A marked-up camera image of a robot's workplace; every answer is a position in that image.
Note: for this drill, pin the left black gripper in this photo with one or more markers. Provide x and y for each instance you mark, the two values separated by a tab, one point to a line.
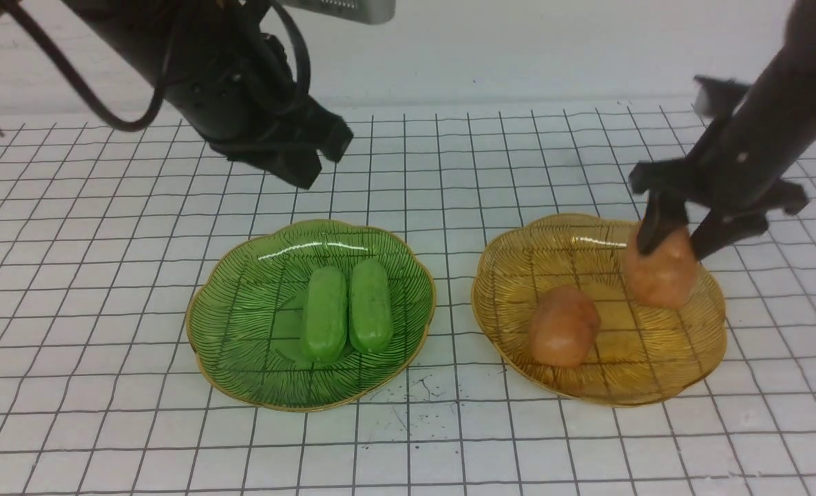
236	89

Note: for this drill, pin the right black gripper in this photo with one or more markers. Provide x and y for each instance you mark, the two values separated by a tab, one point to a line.
755	133

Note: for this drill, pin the orange potato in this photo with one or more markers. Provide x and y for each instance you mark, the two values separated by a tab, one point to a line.
665	278
564	327

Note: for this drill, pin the green cucumber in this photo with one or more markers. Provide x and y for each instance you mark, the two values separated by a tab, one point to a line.
371	320
325	316

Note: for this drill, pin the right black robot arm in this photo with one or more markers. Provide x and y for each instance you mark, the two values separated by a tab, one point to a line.
797	56

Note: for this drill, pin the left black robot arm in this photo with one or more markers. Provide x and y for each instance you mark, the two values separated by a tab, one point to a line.
143	34

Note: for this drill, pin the amber glass plate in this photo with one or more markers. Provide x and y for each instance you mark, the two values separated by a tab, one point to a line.
642	355

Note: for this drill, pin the green glass plate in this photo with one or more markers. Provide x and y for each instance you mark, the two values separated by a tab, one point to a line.
245	324

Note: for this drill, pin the white grid table mat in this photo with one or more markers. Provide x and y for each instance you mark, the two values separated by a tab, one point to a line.
104	236

